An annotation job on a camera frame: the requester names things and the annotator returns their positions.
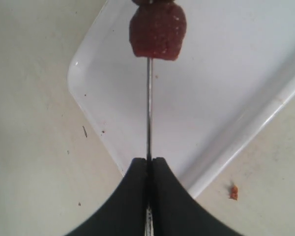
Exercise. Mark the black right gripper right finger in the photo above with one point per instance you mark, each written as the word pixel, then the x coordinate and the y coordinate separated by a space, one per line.
pixel 175 212

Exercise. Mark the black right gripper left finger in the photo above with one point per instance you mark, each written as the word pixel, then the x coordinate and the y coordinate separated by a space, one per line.
pixel 124 213

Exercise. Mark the thin metal skewer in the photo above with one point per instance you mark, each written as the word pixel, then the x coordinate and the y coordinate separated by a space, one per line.
pixel 149 226

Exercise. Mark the dark red ball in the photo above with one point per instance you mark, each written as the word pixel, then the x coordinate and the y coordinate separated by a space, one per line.
pixel 144 2
pixel 157 30

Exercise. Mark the dark red ball front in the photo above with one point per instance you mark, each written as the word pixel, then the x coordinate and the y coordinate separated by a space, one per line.
pixel 144 2

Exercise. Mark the orange crumb near tray corner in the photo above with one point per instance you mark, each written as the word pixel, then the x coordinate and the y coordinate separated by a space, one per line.
pixel 234 193

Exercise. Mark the white rectangular plastic tray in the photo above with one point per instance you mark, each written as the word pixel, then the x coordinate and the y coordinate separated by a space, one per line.
pixel 235 71

